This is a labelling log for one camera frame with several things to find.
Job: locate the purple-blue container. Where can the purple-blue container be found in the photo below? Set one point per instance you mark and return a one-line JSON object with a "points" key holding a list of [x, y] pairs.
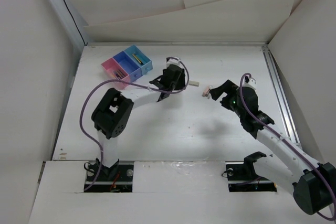
{"points": [[128, 65]]}

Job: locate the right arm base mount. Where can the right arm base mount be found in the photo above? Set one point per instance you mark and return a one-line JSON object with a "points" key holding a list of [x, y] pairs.
{"points": [[241, 176]]}

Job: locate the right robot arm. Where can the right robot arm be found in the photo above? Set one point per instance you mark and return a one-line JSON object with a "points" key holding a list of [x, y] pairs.
{"points": [[310, 182]]}

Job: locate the white eraser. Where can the white eraser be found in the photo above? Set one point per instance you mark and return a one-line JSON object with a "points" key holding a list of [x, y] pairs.
{"points": [[194, 83]]}

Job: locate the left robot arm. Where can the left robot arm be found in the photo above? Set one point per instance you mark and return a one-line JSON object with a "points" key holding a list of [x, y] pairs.
{"points": [[111, 115]]}

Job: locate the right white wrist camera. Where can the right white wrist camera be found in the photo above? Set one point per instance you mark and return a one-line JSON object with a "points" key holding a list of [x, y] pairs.
{"points": [[250, 82]]}

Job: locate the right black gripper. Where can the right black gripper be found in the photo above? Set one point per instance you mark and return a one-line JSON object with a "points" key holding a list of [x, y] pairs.
{"points": [[229, 87]]}

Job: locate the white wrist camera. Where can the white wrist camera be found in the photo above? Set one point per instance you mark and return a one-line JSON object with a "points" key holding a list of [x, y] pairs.
{"points": [[250, 82], [172, 61]]}

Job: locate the light blue container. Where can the light blue container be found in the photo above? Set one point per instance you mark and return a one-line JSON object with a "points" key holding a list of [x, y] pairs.
{"points": [[135, 50]]}

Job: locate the pale yellow highlighter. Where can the pale yellow highlighter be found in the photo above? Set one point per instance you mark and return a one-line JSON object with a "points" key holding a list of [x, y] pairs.
{"points": [[141, 59]]}

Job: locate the pink container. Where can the pink container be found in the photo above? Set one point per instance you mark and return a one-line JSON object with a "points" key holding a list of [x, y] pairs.
{"points": [[109, 67]]}

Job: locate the aluminium rail right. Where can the aluminium rail right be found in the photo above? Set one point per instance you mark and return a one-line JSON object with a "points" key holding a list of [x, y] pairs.
{"points": [[286, 116]]}

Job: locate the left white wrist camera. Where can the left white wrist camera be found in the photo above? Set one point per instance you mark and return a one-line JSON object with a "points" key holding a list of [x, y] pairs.
{"points": [[172, 61]]}

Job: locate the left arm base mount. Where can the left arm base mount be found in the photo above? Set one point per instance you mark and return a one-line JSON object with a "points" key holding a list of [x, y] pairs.
{"points": [[116, 179]]}

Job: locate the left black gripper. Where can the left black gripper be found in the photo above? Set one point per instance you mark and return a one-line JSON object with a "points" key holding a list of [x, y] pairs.
{"points": [[180, 84]]}

